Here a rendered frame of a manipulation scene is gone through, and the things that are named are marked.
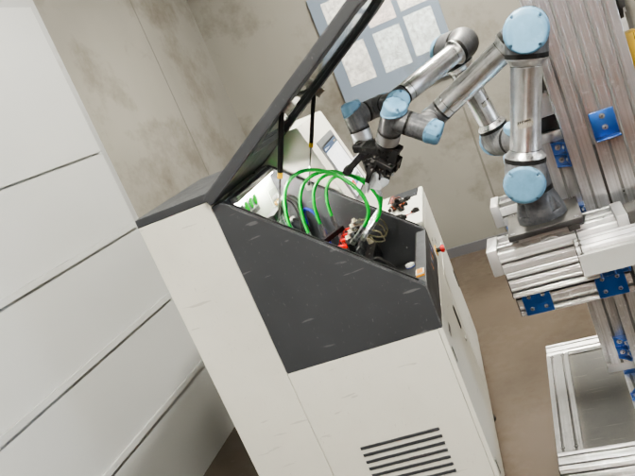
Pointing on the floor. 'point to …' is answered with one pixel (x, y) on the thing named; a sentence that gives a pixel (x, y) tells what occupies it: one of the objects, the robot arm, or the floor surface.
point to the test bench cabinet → (396, 412)
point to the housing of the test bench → (231, 333)
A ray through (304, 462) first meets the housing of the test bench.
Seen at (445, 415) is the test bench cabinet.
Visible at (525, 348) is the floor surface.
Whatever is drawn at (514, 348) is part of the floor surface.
